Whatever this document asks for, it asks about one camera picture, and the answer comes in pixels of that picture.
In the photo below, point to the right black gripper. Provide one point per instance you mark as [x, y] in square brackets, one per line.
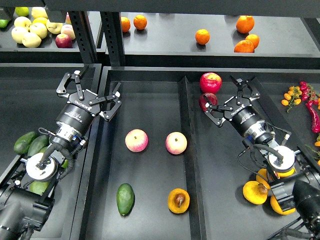
[238, 110]

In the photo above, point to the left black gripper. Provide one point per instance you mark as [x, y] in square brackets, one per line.
[83, 105]

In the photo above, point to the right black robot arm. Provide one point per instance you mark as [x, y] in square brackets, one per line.
[286, 177]

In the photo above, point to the pale yellow pear front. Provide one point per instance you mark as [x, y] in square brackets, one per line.
[31, 40]

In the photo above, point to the pale yellow pear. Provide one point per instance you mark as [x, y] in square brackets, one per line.
[31, 40]
[17, 33]

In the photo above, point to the pale yellow pear left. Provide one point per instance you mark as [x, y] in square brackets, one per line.
[17, 33]

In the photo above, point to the round green avocado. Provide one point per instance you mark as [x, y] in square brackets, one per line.
[38, 187]

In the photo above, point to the yellow pear front pile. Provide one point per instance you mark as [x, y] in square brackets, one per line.
[276, 207]

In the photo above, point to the bright red apple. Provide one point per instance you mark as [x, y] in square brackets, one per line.
[210, 82]

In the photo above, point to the orange cherry tomato cluster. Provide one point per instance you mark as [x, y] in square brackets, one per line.
[292, 98]

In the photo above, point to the orange front right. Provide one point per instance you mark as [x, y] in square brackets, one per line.
[244, 46]

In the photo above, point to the orange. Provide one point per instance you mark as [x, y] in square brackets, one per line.
[245, 24]
[202, 36]
[244, 46]
[125, 24]
[140, 22]

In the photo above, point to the black left tray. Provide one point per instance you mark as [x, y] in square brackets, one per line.
[28, 101]

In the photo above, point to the black tray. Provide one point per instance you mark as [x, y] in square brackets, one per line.
[212, 169]
[28, 101]

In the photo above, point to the dark red shelf apple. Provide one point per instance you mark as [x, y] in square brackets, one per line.
[63, 41]

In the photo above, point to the pink apple left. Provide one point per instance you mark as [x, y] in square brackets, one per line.
[136, 140]

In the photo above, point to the pink apple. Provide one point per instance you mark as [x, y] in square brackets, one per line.
[176, 143]
[136, 140]

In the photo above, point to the orange right small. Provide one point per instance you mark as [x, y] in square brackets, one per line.
[254, 39]

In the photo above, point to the pink apple right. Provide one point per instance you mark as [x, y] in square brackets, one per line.
[176, 143]

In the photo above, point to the red cherry tomato cluster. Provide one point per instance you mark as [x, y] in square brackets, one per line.
[309, 94]

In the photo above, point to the orange middle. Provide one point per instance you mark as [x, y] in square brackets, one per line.
[202, 36]

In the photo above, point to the orange top right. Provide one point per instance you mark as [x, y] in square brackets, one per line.
[245, 24]

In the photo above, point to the red chili pepper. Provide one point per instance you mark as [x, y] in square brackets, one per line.
[315, 120]

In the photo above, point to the orange far left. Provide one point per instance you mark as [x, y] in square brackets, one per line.
[125, 24]

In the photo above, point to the black centre tray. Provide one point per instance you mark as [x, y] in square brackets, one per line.
[212, 169]

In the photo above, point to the green lime top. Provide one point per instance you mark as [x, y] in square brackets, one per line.
[22, 11]

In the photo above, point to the black shelf post left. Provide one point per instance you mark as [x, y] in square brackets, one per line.
[84, 37]

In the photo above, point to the black shelf post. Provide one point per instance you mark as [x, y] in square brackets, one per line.
[112, 29]
[84, 37]

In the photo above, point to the black shelf post right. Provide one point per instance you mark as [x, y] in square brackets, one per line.
[112, 29]

